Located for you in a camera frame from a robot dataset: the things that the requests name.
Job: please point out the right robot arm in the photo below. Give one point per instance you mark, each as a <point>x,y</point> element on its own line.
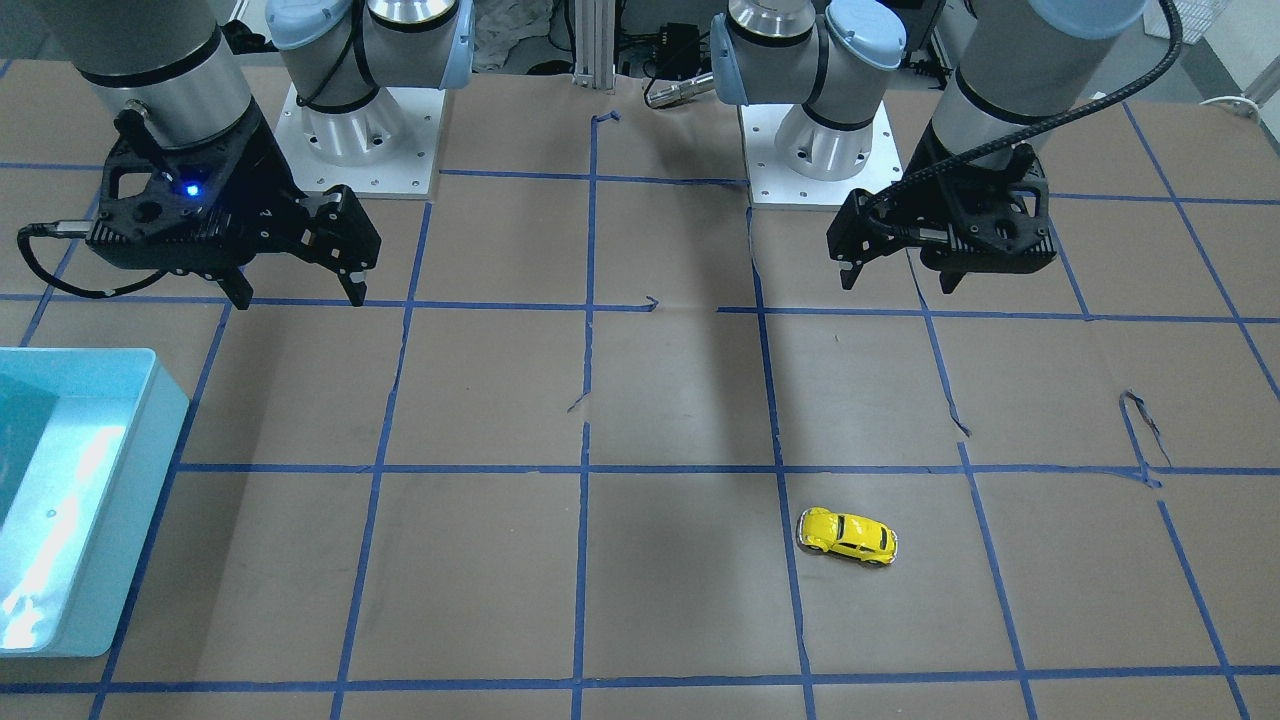
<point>178,64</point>

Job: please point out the silver cylindrical connector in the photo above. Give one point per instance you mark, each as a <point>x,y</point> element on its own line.
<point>679,92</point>

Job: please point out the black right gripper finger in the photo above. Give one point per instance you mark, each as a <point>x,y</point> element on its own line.
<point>235,286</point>
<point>354,284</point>

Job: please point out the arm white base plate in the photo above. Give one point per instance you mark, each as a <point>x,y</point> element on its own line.
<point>386,150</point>
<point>794,163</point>

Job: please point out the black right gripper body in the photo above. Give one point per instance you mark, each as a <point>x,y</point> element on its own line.
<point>262,168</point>

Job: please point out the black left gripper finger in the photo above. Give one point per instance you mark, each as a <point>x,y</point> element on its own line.
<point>849,274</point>
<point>950,280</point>

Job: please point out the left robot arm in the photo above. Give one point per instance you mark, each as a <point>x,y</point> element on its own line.
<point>1022,74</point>

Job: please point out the aluminium frame post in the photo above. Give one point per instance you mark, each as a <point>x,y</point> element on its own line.
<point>594,42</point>

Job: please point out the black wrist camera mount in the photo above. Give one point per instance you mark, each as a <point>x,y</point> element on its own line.
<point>176,210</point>
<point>1001,219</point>

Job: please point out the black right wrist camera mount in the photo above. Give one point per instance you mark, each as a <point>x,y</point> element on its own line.
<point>176,210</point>

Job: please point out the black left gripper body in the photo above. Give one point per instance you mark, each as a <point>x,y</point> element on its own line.
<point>925,182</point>

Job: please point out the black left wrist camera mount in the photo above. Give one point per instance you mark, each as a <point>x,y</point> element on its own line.
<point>1001,219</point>

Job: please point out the light blue plastic bin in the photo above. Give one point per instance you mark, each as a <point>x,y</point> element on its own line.
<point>88,436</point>

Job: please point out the yellow beetle toy car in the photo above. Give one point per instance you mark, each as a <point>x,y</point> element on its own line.
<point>854,537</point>

